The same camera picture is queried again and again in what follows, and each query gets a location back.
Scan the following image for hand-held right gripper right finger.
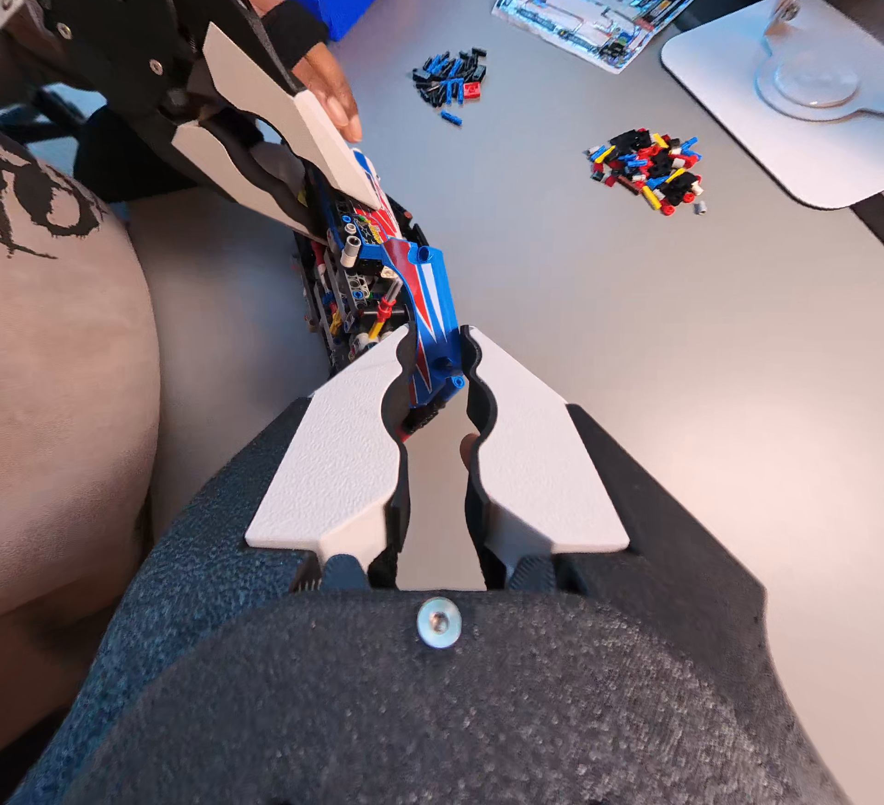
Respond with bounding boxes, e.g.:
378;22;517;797
459;325;631;585

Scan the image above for lego race car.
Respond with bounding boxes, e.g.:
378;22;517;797
293;145;465;445

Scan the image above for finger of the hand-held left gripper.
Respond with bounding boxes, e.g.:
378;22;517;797
169;119;330;243
201;21;385;214

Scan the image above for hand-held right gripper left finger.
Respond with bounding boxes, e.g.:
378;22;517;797
244;324;415;588

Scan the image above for pile of blue lego pieces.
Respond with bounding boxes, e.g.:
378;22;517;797
412;47;489;128

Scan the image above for pile of mixed lego pieces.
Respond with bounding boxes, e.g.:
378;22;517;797
586;127;708;219

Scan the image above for person's torso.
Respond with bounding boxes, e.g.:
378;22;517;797
0;128;163;758

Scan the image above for blue curved lego panel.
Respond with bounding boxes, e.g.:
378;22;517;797
385;239;466;414

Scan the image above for white book stand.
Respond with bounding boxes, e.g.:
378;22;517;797
659;0;884;211

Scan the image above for person's left hand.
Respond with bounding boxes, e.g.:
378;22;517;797
171;0;365;145

